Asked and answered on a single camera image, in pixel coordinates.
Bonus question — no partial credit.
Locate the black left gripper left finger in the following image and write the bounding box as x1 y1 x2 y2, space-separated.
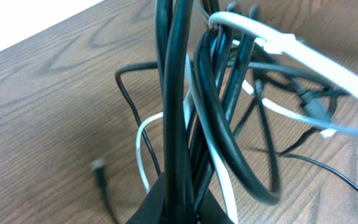
126 172 167 224

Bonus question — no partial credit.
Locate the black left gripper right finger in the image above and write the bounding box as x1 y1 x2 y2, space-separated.
199 190 234 224

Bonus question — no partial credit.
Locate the black usb cable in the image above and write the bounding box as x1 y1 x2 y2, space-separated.
154 0 282 224

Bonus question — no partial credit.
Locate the white usb cable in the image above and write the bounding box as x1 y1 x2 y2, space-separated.
135 11 358 224

